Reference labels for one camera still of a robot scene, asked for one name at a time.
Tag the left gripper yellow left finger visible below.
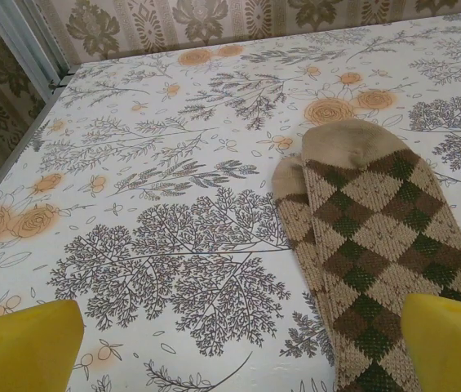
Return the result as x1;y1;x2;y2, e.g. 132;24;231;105
0;300;86;392

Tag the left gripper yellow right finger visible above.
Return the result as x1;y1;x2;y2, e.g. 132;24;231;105
401;292;461;392

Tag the beige green brown argyle sock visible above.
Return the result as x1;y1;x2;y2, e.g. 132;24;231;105
271;154;341;392
301;119;461;392

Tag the aluminium table side rail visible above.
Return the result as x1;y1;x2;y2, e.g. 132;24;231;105
0;83;62;224

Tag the aluminium frame post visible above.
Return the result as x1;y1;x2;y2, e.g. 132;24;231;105
0;0;77;91

